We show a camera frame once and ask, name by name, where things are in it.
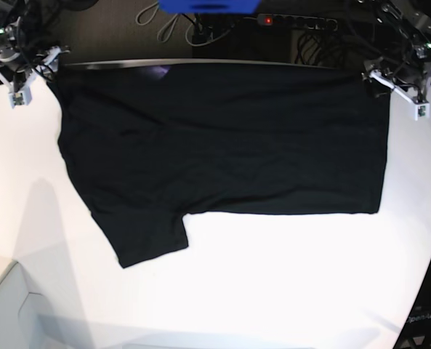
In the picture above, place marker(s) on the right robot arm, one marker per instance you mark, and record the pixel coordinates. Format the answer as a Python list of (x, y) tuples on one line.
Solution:
[(25, 53)]

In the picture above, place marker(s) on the black power strip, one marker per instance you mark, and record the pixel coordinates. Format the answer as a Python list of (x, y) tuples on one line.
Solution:
[(306, 23)]

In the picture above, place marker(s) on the blue box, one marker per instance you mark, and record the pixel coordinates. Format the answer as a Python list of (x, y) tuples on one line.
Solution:
[(209, 6)]

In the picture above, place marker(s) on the black t-shirt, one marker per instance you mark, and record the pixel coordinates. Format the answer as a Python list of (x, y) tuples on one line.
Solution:
[(142, 152)]

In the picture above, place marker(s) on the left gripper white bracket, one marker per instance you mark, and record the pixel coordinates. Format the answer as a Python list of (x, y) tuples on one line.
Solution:
[(409, 82)]

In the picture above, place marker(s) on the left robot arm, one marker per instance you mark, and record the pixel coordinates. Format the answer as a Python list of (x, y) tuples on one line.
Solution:
[(412, 24)]

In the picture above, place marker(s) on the white tray corner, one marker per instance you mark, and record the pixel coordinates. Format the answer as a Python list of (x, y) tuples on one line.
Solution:
[(28, 320)]

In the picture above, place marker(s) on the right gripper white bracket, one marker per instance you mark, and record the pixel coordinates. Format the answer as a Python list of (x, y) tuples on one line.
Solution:
[(17, 75)]

